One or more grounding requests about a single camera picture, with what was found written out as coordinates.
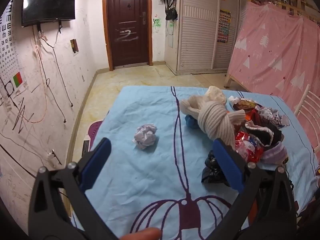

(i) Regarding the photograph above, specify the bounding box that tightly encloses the black cloth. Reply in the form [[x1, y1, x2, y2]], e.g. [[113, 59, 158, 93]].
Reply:
[[244, 121, 284, 147]]

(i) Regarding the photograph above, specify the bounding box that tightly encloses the black plastic bag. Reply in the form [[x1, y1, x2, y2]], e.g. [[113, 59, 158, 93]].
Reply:
[[201, 150, 232, 184]]

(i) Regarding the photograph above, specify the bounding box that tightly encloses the brown snack wrapper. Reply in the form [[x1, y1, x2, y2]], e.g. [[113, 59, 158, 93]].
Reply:
[[231, 98, 260, 112]]

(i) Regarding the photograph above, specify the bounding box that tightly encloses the silver printed wrapper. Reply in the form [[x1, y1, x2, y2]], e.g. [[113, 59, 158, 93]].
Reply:
[[255, 106, 290, 129]]

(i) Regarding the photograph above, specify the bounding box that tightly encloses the blue crumpled item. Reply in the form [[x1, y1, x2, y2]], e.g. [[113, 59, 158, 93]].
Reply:
[[184, 114, 200, 130]]

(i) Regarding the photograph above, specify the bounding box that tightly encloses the eye chart poster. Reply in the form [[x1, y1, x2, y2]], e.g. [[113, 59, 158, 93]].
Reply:
[[0, 1, 23, 87]]

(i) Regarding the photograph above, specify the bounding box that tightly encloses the purple cloth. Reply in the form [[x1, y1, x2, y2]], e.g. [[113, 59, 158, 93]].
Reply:
[[260, 142, 289, 165]]

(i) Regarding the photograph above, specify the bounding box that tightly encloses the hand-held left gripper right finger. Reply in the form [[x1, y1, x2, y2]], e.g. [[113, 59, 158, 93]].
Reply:
[[207, 138, 298, 240]]

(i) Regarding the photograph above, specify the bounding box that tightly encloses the purple white stool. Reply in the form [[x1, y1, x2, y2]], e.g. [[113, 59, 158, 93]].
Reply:
[[82, 120, 103, 155]]

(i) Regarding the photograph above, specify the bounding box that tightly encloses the white metal chair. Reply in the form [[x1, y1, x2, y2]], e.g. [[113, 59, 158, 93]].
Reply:
[[294, 84, 320, 140]]

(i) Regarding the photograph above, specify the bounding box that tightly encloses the pink printed curtain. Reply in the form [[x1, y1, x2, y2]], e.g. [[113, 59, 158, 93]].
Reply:
[[226, 1, 320, 155]]

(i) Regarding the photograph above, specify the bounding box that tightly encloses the paper ball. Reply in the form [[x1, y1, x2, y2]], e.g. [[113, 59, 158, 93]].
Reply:
[[133, 124, 158, 150]]

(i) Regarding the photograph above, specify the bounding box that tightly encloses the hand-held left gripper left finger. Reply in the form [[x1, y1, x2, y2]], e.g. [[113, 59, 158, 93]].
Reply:
[[29, 137, 118, 240]]

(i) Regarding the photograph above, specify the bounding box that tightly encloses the beige knotted knit cloth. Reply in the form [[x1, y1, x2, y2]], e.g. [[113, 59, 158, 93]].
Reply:
[[180, 95, 247, 150]]

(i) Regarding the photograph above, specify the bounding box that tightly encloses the dark brown wooden door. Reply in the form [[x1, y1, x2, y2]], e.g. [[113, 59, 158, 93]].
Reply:
[[104, 0, 153, 71]]

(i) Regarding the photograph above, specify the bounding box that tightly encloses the light blue printed sheet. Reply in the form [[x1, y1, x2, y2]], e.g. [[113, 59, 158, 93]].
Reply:
[[70, 85, 320, 240]]

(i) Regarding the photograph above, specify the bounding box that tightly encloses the orange wall cable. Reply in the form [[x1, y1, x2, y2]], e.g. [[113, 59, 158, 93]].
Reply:
[[29, 27, 50, 124]]

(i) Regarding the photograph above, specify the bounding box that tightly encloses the black wall cable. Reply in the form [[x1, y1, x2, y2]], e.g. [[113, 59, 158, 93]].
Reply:
[[37, 27, 74, 123]]

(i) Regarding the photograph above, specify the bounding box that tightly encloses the white slatted wardrobe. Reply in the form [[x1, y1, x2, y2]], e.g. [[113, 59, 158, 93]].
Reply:
[[165, 0, 263, 75]]

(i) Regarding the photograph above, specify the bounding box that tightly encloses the colourful wardrobe poster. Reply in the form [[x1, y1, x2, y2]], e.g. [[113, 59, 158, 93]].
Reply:
[[217, 9, 231, 43]]

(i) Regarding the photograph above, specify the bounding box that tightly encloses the person's left hand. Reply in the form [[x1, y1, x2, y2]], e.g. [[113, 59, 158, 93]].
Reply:
[[119, 227, 162, 240]]

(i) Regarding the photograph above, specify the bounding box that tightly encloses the black wall television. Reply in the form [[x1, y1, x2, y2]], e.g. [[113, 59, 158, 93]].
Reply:
[[21, 0, 76, 27]]

